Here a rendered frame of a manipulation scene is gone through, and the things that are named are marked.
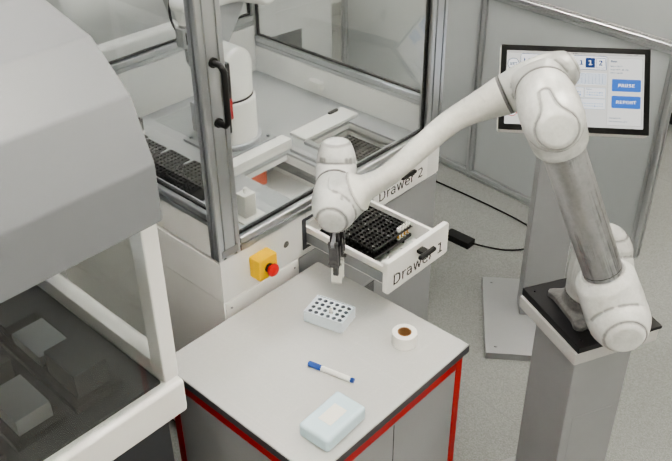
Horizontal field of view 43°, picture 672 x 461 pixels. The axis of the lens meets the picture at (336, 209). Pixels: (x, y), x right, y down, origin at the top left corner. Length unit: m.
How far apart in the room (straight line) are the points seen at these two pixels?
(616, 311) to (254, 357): 0.95
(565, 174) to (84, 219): 1.06
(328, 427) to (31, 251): 0.85
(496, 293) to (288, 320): 1.50
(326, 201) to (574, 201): 0.58
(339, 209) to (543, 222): 1.54
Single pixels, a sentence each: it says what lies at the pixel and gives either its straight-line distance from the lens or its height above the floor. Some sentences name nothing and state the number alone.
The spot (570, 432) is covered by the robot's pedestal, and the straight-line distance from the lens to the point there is 2.75.
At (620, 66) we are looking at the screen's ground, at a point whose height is 1.15.
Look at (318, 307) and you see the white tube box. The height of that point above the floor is 0.79.
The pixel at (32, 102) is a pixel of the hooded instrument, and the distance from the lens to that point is 1.68.
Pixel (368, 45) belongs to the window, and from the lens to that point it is 2.59.
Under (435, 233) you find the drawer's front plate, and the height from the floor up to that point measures 0.92.
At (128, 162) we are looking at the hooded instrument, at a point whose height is 1.52.
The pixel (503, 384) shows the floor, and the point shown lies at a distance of 3.42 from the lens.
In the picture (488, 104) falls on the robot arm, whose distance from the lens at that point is 2.10.
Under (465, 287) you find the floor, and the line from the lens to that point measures 3.85.
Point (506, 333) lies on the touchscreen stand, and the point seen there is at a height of 0.04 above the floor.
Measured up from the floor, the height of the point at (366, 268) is 0.86.
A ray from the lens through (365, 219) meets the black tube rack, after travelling 2.64.
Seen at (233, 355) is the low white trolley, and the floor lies 0.76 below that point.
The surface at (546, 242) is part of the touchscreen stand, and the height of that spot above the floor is 0.41.
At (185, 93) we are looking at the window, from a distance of 2.23.
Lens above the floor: 2.36
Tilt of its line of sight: 33 degrees down
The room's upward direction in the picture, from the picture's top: 1 degrees counter-clockwise
